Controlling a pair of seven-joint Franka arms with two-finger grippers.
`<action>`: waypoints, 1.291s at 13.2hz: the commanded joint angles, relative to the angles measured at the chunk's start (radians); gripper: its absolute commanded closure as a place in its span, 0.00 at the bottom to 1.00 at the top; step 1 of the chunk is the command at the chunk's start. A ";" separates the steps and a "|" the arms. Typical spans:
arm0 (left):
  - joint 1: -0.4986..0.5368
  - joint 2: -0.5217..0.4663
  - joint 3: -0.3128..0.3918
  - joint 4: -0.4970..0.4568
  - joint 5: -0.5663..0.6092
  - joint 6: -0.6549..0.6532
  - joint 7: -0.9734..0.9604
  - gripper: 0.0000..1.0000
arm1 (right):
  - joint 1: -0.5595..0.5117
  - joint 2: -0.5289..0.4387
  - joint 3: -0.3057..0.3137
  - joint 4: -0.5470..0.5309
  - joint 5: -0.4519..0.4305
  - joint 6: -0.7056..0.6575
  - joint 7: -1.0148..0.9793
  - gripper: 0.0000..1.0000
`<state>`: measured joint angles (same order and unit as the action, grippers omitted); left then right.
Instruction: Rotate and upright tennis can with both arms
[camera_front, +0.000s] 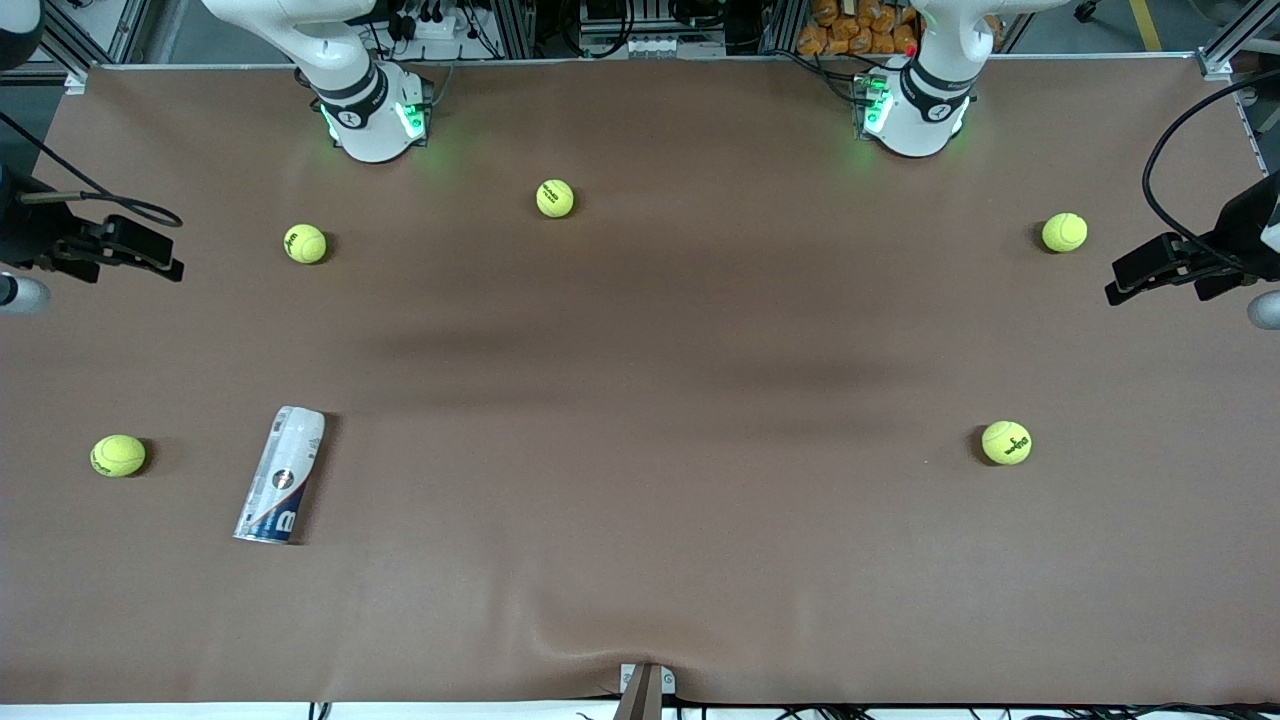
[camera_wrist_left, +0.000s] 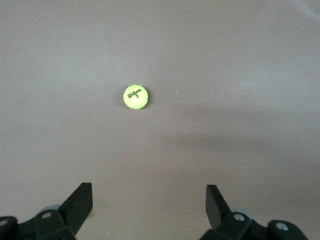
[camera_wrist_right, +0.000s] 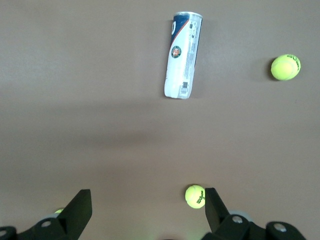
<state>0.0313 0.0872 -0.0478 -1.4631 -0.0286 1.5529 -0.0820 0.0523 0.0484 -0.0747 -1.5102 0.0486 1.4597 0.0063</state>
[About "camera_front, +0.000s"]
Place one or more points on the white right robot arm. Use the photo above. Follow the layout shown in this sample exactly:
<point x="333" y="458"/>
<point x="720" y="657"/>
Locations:
<point x="370" y="130"/>

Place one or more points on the white blue tennis ball can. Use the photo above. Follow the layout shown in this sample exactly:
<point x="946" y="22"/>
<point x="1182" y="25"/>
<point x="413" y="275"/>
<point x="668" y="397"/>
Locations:
<point x="285" y="470"/>

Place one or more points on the pile of orange packets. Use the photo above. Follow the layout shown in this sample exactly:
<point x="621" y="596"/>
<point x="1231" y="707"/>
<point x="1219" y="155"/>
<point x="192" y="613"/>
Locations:
<point x="850" y="35"/>

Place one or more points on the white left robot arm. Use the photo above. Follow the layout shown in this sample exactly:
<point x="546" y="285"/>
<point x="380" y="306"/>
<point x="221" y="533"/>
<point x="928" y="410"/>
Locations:
<point x="915" y="125"/>

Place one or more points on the grey electronics box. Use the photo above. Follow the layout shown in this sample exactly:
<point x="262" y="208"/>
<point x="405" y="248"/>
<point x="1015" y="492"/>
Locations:
<point x="650" y="25"/>

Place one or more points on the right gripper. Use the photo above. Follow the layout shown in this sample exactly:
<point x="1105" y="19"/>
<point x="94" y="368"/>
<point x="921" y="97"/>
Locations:
<point x="22" y="232"/>

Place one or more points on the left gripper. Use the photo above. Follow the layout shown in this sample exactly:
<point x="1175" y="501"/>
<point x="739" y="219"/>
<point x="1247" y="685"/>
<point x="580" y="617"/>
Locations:
<point x="1243" y="232"/>

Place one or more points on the grey metal mounting bracket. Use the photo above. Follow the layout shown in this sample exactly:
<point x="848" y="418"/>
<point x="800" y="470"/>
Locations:
<point x="645" y="700"/>

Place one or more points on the white power strip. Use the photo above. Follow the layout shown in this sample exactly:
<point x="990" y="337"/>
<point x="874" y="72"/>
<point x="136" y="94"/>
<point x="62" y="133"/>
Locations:
<point x="435" y="28"/>

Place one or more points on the yellow tennis ball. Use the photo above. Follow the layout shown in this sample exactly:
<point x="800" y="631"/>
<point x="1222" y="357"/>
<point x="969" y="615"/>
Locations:
<point x="305" y="243"/>
<point x="555" y="198"/>
<point x="118" y="455"/>
<point x="1006" y="442"/>
<point x="1064" y="232"/>

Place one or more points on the aluminium frame profile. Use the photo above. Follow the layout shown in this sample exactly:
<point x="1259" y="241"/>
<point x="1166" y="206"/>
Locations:
<point x="1235" y="40"/>
<point x="515" y="28"/>
<point x="782" y="25"/>
<point x="90" y="40"/>

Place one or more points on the brown table cover sheet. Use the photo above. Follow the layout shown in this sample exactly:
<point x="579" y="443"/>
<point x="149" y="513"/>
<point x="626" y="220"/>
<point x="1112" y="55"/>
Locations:
<point x="640" y="300"/>

